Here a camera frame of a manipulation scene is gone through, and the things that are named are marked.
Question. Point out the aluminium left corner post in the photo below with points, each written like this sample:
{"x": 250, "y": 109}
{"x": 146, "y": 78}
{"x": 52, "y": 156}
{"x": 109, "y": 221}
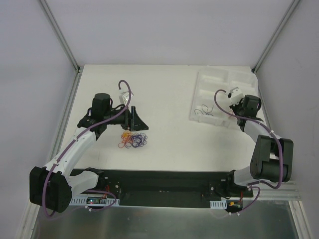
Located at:
{"x": 59, "y": 34}

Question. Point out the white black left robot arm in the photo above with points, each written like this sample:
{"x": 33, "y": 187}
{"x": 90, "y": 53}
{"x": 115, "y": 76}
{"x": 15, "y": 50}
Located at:
{"x": 52, "y": 185}

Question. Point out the aluminium corner post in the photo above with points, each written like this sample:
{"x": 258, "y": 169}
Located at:
{"x": 59, "y": 34}
{"x": 275, "y": 35}

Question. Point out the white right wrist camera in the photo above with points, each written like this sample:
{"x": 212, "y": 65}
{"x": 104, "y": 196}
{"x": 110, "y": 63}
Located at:
{"x": 235, "y": 95}

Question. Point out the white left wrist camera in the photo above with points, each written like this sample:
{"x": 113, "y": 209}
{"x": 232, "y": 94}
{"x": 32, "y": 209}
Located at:
{"x": 124, "y": 96}

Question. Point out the aluminium right corner post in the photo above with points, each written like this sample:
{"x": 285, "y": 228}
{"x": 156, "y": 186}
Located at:
{"x": 275, "y": 35}

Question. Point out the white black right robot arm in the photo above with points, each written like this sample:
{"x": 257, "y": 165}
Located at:
{"x": 272, "y": 158}

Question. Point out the left white cable duct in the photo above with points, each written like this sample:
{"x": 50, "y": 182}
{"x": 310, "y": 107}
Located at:
{"x": 87, "y": 201}

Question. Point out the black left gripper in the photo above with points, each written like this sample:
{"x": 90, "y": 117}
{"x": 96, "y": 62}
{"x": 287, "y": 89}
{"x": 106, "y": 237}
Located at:
{"x": 132, "y": 118}

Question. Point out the right white cable duct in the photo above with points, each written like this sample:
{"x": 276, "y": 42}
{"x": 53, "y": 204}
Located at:
{"x": 221, "y": 205}

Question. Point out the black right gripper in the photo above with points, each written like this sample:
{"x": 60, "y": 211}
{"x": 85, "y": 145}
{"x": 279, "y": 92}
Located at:
{"x": 236, "y": 107}

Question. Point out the white compartment tray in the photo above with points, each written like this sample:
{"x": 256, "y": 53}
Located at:
{"x": 215, "y": 83}

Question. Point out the white cable duct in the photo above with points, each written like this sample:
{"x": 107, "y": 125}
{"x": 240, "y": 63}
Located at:
{"x": 221, "y": 205}
{"x": 87, "y": 201}

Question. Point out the aluminium frame rail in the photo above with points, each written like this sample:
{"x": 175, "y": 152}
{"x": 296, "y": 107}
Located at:
{"x": 287, "y": 192}

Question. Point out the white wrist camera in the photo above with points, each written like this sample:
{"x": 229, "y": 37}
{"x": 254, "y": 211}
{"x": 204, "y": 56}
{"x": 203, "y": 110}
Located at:
{"x": 124, "y": 96}
{"x": 235, "y": 95}

